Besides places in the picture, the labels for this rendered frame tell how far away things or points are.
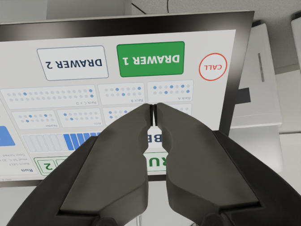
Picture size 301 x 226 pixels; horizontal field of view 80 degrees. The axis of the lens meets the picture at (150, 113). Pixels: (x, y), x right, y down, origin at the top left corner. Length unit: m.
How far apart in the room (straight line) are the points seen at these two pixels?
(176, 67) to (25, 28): 0.21
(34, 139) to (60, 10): 0.25
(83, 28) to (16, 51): 0.10
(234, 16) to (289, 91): 3.27
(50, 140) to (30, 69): 0.13
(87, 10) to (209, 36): 0.25
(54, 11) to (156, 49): 0.25
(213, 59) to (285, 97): 3.25
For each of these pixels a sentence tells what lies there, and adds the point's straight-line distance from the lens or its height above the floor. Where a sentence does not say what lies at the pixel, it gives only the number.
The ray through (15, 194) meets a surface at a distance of 1.06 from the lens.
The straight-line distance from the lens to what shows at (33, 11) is 1.27.
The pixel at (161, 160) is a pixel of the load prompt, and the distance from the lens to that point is 0.37.
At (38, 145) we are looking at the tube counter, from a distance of 0.39.
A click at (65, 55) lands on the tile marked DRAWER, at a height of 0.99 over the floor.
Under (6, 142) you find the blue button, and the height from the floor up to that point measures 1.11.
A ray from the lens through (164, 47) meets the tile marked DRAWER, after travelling 0.26.
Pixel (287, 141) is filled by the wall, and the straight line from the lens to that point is 3.41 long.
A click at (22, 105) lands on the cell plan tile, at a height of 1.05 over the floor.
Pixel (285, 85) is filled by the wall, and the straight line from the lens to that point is 3.55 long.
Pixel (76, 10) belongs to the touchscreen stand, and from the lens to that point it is 0.44.
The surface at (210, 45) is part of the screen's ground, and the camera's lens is 0.28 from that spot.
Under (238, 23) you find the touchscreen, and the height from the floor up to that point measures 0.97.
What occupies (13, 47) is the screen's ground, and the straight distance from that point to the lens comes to 0.32.
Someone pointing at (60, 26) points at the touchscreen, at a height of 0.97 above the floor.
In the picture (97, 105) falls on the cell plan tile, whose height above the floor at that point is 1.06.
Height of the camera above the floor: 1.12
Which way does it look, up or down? 10 degrees down
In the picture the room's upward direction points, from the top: 177 degrees clockwise
